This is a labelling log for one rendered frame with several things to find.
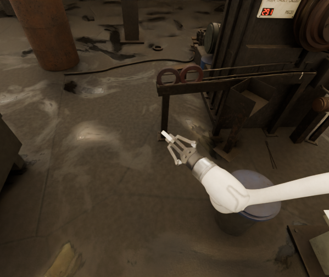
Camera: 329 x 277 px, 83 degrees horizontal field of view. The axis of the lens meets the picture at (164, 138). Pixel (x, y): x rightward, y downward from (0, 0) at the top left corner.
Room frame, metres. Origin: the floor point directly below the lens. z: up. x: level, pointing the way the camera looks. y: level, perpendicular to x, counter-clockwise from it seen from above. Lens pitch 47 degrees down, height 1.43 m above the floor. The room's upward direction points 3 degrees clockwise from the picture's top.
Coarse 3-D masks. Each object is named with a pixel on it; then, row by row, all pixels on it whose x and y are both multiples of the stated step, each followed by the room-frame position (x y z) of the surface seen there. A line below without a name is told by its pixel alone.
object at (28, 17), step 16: (16, 0) 2.54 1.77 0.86; (32, 0) 2.55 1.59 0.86; (48, 0) 2.66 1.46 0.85; (32, 16) 2.53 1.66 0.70; (48, 16) 2.61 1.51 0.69; (64, 16) 2.82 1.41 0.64; (32, 32) 2.53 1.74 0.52; (48, 32) 2.57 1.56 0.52; (64, 32) 2.72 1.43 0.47; (32, 48) 2.58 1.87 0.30; (48, 48) 2.54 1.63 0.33; (64, 48) 2.65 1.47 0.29; (48, 64) 2.53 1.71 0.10; (64, 64) 2.60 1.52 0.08
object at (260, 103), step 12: (240, 84) 1.24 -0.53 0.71; (252, 84) 1.31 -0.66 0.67; (264, 84) 1.25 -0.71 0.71; (228, 96) 1.16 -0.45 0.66; (240, 96) 1.10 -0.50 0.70; (252, 96) 1.25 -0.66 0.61; (264, 96) 1.22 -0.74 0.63; (240, 108) 1.07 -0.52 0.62; (252, 108) 1.02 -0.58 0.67; (240, 120) 1.16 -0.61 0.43; (228, 144) 1.17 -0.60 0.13; (228, 156) 1.12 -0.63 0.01
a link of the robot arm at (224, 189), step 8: (216, 168) 0.38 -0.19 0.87; (208, 176) 0.35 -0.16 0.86; (216, 176) 0.35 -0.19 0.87; (224, 176) 0.35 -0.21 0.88; (232, 176) 0.35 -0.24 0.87; (208, 184) 0.33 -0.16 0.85; (216, 184) 0.32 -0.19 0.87; (224, 184) 0.32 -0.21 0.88; (232, 184) 0.32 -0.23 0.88; (240, 184) 0.32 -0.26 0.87; (208, 192) 0.32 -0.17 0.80; (216, 192) 0.30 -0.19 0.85; (224, 192) 0.29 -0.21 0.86; (232, 192) 0.29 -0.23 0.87; (240, 192) 0.29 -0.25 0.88; (216, 200) 0.29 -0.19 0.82; (224, 200) 0.28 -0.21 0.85; (232, 200) 0.27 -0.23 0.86; (240, 200) 0.27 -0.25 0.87; (248, 200) 0.28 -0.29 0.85; (232, 208) 0.25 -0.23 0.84; (240, 208) 0.25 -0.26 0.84
